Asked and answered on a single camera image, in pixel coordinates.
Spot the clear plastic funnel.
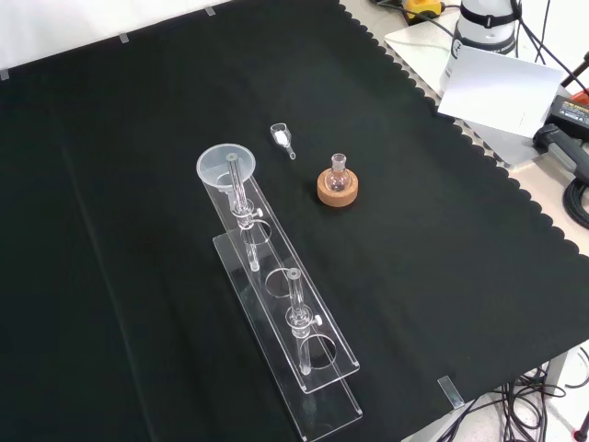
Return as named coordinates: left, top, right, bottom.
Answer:
left=196, top=143, right=258, bottom=194

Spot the small glass weighing funnel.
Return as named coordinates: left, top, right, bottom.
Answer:
left=270, top=122, right=298, bottom=161

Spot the clear acrylic funnel stand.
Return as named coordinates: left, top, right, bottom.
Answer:
left=201, top=154, right=364, bottom=439

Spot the small round-bottom glass flask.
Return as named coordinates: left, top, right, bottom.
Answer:
left=323, top=153, right=354, bottom=193

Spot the black bench cloth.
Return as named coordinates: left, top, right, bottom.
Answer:
left=0, top=0, right=589, bottom=442

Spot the pale board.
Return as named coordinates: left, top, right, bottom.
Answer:
left=383, top=17, right=556, bottom=169

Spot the white paper card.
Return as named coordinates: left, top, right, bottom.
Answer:
left=436, top=44, right=564, bottom=138

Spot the yellow stop button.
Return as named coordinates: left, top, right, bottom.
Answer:
left=401, top=0, right=447, bottom=25

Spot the black power adapter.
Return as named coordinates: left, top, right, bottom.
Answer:
left=549, top=93, right=589, bottom=141

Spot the cork ring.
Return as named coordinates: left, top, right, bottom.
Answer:
left=316, top=169, right=360, bottom=209

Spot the black stop button cable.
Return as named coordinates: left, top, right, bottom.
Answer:
left=404, top=12, right=456, bottom=41

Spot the black grey handle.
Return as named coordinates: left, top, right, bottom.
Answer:
left=532, top=122, right=589, bottom=177

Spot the coiled black cable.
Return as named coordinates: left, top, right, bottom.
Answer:
left=562, top=176, right=589, bottom=230

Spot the black floor cable bundle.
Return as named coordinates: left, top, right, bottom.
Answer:
left=478, top=344, right=589, bottom=442

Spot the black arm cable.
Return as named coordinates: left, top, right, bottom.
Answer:
left=507, top=0, right=589, bottom=96

